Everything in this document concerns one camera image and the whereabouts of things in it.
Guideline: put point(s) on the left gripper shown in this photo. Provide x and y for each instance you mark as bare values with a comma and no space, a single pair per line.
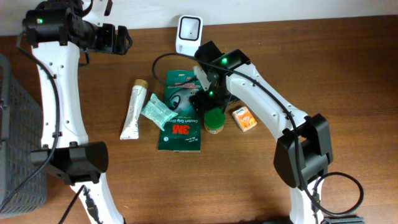
112,38

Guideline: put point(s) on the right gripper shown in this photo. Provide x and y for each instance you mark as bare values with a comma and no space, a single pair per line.
208,102

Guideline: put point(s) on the green lid small jar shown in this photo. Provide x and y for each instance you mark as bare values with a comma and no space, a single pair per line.
214,121

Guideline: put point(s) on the orange tissue pack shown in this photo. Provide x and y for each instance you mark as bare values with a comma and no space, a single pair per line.
244,119

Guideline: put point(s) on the green 3M gloves packet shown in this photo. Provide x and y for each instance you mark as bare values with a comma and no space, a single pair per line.
183,132

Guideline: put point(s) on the teal tissue packet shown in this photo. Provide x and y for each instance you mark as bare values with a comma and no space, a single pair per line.
158,112

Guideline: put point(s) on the white cream tube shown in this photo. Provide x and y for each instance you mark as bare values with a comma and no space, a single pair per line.
138,95

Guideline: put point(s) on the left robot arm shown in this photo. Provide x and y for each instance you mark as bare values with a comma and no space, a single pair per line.
59,32

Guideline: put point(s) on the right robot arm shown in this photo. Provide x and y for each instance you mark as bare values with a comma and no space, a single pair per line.
303,143

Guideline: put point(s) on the white barcode scanner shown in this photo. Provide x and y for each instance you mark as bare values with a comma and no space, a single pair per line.
189,33

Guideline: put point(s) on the grey plastic mesh basket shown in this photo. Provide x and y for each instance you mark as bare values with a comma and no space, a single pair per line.
21,129

